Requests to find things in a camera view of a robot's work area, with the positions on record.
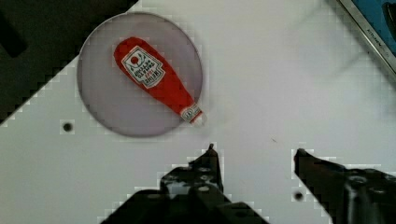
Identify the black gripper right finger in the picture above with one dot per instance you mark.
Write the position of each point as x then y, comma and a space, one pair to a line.
349, 196

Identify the red plush ketchup bottle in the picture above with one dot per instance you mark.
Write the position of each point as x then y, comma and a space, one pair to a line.
149, 70

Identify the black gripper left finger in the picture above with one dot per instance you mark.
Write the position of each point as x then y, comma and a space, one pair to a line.
187, 195

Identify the silver toaster oven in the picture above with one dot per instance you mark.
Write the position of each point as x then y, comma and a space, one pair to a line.
375, 19

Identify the grey round plate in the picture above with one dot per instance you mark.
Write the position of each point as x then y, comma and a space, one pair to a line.
111, 97

